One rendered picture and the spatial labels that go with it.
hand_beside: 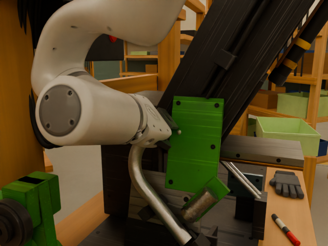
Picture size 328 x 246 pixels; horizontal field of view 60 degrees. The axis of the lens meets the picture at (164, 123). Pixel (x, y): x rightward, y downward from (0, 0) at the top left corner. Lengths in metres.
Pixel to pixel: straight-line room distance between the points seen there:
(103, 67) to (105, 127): 10.77
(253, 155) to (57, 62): 0.50
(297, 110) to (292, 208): 2.46
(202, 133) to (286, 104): 2.91
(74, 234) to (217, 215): 0.41
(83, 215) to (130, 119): 0.60
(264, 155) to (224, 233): 0.24
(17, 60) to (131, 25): 0.37
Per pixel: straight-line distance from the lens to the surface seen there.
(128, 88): 1.18
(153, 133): 0.48
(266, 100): 3.79
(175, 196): 0.67
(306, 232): 0.90
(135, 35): 0.31
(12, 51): 0.63
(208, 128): 0.62
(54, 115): 0.35
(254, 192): 0.78
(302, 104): 3.36
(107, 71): 11.06
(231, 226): 0.86
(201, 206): 0.60
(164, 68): 1.45
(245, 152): 0.73
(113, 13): 0.31
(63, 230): 0.91
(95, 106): 0.34
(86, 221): 0.93
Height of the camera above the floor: 1.36
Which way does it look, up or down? 13 degrees down
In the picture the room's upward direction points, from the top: straight up
